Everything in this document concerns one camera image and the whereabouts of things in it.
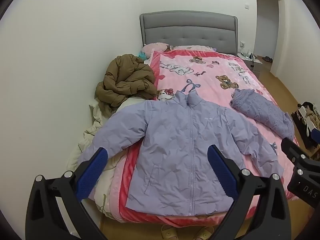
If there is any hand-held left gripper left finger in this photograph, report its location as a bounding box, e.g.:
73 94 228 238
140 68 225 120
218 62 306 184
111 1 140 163
25 147 110 240

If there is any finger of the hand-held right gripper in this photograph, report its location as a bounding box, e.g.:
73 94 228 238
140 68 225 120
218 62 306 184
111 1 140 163
281 138 305 162

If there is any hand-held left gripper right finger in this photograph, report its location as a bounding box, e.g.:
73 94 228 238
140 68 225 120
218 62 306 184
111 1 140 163
207 144 293 240

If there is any lavender puffer jacket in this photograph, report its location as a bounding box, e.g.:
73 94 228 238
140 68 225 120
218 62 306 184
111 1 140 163
79 91 284 217

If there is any cream white duvet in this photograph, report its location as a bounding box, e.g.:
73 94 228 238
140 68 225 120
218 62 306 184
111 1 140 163
67 97 148 218

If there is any purple knit sweater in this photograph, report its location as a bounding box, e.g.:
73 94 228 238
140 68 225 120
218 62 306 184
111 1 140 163
230 89 295 140

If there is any beige slipper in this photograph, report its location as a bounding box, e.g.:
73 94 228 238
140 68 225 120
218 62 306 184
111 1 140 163
194 226 215 240
160 224 178 240

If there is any white nightstand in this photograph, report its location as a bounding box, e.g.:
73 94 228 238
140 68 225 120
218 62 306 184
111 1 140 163
236 52 263 73

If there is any brown puffer jacket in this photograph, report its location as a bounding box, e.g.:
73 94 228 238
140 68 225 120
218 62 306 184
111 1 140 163
95 54 157 113

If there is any pink printed blanket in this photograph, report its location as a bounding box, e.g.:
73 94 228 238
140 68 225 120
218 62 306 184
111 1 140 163
110 49 300 228

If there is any pink and white pillow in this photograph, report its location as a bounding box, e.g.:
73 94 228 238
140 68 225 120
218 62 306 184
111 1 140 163
172 45 217 52

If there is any pink plush pillow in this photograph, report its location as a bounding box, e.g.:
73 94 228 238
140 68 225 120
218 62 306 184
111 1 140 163
142 42 169 58

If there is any grey upholstered bed headboard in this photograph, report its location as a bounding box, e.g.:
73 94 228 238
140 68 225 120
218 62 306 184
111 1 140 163
140 10 238 57

